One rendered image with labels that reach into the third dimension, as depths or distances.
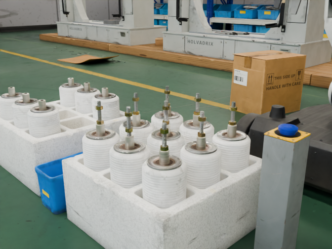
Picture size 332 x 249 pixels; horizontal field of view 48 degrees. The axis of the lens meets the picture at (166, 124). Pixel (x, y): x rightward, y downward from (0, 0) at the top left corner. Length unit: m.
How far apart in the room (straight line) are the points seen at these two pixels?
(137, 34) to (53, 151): 3.14
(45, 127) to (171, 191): 0.55
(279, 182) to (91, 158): 0.45
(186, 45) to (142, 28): 0.86
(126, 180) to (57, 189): 0.29
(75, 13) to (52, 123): 4.21
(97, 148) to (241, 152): 0.35
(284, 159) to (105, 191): 0.40
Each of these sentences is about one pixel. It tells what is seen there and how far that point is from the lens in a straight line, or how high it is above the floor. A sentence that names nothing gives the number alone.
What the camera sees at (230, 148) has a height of 0.24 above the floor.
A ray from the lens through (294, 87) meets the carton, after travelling 2.08.
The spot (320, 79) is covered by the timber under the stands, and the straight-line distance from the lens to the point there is 2.76.
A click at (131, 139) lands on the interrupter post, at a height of 0.28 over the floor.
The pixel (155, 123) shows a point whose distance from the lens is 1.08.
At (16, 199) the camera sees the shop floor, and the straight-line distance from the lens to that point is 1.25.
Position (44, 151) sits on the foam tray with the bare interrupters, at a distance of 1.19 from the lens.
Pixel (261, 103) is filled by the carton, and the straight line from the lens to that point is 1.92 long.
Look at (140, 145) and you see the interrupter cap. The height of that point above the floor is 0.25.
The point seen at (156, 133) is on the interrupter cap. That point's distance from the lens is 0.95.
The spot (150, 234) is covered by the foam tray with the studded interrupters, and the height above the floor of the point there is 0.13.
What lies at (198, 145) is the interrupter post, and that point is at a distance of 0.86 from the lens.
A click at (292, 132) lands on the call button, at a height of 0.32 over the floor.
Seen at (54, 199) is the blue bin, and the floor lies 0.05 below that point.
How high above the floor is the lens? 0.58
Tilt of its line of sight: 19 degrees down
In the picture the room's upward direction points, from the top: straight up
